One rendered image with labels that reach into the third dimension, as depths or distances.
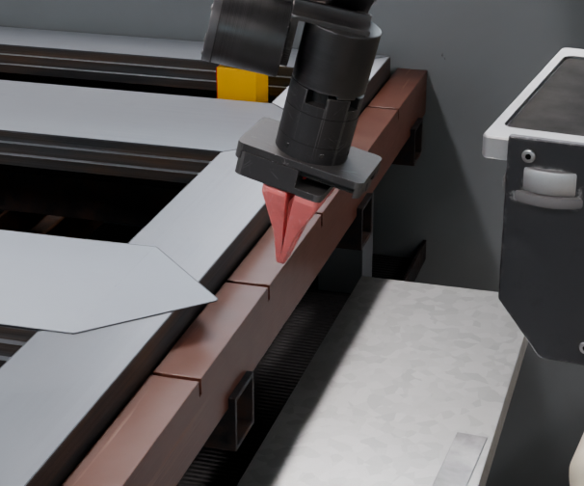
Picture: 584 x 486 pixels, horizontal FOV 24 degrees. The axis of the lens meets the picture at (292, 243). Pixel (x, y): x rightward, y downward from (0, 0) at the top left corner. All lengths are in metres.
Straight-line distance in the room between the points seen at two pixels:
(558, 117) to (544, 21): 0.85
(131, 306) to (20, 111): 0.56
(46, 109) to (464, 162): 0.59
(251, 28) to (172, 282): 0.27
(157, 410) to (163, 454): 0.04
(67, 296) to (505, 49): 0.87
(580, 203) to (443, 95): 0.97
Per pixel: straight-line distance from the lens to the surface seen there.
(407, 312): 1.53
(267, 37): 1.02
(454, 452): 1.28
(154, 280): 1.20
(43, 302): 1.17
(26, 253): 1.27
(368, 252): 1.89
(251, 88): 1.73
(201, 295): 1.16
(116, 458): 0.99
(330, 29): 1.03
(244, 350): 1.19
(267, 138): 1.08
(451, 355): 1.45
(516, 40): 1.87
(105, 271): 1.22
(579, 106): 1.04
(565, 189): 0.95
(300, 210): 1.07
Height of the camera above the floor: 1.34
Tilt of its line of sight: 23 degrees down
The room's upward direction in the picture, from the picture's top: straight up
